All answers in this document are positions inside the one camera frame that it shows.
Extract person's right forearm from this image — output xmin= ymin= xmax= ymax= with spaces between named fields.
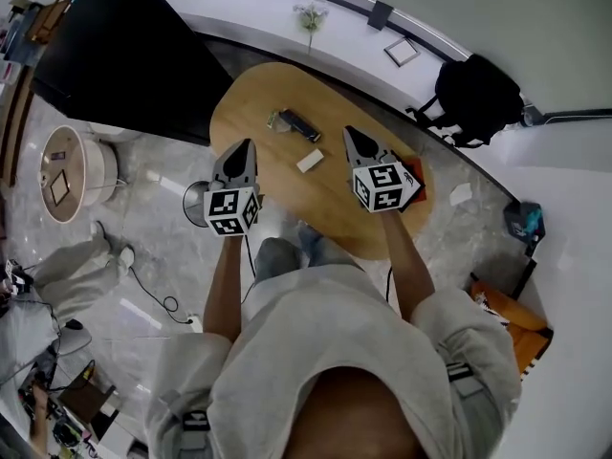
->
xmin=380 ymin=209 xmax=437 ymax=327

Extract oval wooden table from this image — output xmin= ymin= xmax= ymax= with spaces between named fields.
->
xmin=208 ymin=62 xmax=435 ymax=261

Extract white rectangular block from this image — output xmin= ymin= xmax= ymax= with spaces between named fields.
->
xmin=295 ymin=149 xmax=325 ymax=174

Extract antler print picture frame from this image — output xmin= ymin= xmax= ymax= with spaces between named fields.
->
xmin=397 ymin=163 xmax=426 ymax=212

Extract black mesh waste bin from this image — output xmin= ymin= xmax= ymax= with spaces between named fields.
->
xmin=182 ymin=179 xmax=216 ymax=230

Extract black cabinet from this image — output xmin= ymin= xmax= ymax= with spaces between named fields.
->
xmin=32 ymin=0 xmax=235 ymax=148

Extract black framed picture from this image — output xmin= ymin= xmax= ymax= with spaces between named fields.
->
xmin=49 ymin=169 xmax=72 ymax=206

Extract dark wooden side desk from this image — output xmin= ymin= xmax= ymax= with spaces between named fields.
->
xmin=56 ymin=370 xmax=119 ymax=425

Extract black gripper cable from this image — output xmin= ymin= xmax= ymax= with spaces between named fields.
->
xmin=242 ymin=234 xmax=259 ymax=305

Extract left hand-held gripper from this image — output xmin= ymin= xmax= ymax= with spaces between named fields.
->
xmin=203 ymin=139 xmax=263 ymax=238

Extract black floor cable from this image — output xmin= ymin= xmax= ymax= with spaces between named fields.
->
xmin=127 ymin=255 xmax=192 ymax=325

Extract zebra striped cushion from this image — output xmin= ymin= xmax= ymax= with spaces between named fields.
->
xmin=470 ymin=289 xmax=511 ymax=327

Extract black metal stand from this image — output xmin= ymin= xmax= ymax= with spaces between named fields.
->
xmin=514 ymin=241 xmax=544 ymax=300

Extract blue jeans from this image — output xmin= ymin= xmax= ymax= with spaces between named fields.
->
xmin=254 ymin=226 xmax=358 ymax=286

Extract black backpack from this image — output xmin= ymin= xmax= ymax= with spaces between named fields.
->
xmin=404 ymin=54 xmax=525 ymax=150

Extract thin grey picture frame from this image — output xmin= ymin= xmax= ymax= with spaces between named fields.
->
xmin=383 ymin=35 xmax=422 ymax=68

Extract person's left forearm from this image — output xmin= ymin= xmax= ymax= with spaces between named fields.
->
xmin=203 ymin=233 xmax=252 ymax=344

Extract person in white shirt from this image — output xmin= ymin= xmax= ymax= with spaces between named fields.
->
xmin=145 ymin=263 xmax=523 ymax=459

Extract white paper sheet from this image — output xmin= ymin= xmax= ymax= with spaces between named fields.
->
xmin=448 ymin=183 xmax=474 ymax=206

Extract round white side table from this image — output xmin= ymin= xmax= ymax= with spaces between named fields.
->
xmin=38 ymin=124 xmax=120 ymax=225

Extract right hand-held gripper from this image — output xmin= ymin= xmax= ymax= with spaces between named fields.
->
xmin=342 ymin=126 xmax=405 ymax=214

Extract wooden shelf unit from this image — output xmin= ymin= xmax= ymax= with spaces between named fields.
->
xmin=0 ymin=0 xmax=73 ymax=66

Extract orange armchair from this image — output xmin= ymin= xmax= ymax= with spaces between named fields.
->
xmin=469 ymin=274 xmax=556 ymax=377

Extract white flower bouquet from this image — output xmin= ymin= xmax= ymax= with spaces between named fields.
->
xmin=292 ymin=2 xmax=331 ymax=55

